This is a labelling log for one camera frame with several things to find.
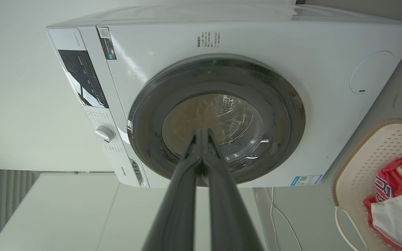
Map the white front-load washing machine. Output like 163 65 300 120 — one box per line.
46 3 402 189

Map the white cabinet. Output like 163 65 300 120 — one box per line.
0 172 268 251

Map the blue energy label sticker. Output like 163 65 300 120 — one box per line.
290 174 323 186

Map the thin white power cable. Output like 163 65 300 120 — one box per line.
265 187 303 251

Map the black QR code sticker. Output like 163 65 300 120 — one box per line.
98 27 117 60

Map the white round control knob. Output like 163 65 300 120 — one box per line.
94 126 115 143

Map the cream perforated laundry basket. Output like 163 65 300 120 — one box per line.
331 118 402 251

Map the round white filter cover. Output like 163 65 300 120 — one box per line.
349 51 396 95

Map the black washer display panel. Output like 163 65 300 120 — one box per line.
58 50 109 109

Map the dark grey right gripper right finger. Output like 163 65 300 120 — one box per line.
201 128 265 251

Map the round dark glass washer door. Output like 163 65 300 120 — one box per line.
127 55 306 185

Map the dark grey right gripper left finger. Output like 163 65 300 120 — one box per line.
142 128 202 251

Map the red and white jersey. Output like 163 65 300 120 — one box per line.
363 123 402 250

